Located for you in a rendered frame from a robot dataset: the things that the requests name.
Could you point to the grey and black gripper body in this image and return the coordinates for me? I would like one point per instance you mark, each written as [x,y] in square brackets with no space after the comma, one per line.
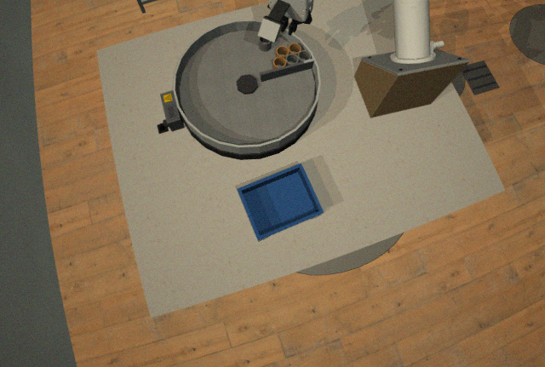
[298,9]

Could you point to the bronze bushing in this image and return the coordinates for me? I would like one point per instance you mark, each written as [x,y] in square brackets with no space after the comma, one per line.
[279,61]
[282,50]
[294,47]

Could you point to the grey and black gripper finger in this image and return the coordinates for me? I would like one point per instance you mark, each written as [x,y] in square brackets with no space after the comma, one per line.
[286,22]
[294,23]

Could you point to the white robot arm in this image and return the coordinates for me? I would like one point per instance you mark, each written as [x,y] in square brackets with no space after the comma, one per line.
[411,30]

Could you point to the grey metal bushing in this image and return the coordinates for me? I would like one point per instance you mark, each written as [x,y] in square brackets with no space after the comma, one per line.
[291,57]
[304,55]
[264,44]

